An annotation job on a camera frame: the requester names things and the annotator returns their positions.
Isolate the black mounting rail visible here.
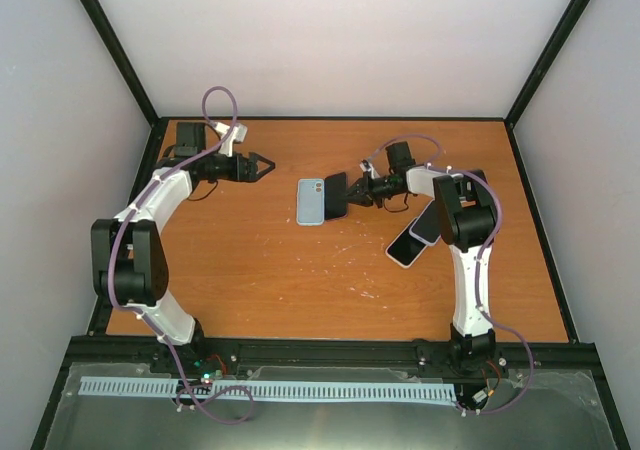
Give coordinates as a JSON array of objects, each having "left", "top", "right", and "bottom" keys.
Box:
[{"left": 64, "top": 335, "right": 600, "bottom": 383}]

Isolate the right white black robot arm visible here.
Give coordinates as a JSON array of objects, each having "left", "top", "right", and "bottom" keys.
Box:
[{"left": 346, "top": 139, "right": 503, "bottom": 374}]

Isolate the light blue cable duct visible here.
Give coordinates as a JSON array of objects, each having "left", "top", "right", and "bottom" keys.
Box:
[{"left": 77, "top": 376, "right": 456, "bottom": 406}]

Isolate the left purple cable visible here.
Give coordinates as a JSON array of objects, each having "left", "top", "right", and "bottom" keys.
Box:
[{"left": 107, "top": 86, "right": 255, "bottom": 425}]

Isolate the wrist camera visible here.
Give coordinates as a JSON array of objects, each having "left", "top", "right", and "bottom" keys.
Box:
[
  {"left": 360, "top": 159, "right": 380, "bottom": 179},
  {"left": 213, "top": 122, "right": 248, "bottom": 157}
]

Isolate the light blue phone case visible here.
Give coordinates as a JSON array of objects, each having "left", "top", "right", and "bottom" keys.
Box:
[{"left": 296, "top": 178, "right": 325, "bottom": 226}]

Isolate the phone in white case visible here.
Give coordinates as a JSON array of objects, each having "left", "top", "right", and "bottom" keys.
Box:
[{"left": 385, "top": 226, "right": 427, "bottom": 269}]

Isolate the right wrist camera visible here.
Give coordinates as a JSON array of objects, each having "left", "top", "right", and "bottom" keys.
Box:
[{"left": 360, "top": 159, "right": 380, "bottom": 179}]

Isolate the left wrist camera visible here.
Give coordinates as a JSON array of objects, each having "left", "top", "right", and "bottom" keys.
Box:
[{"left": 213, "top": 122, "right": 248, "bottom": 157}]

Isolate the purple phone black screen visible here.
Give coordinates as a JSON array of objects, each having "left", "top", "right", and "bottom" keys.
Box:
[{"left": 324, "top": 172, "right": 348, "bottom": 221}]

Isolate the phone in lilac case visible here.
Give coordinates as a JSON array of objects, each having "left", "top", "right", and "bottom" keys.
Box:
[{"left": 409, "top": 202, "right": 440, "bottom": 246}]

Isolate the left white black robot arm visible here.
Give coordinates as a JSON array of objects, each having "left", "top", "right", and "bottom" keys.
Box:
[{"left": 91, "top": 122, "right": 275, "bottom": 373}]

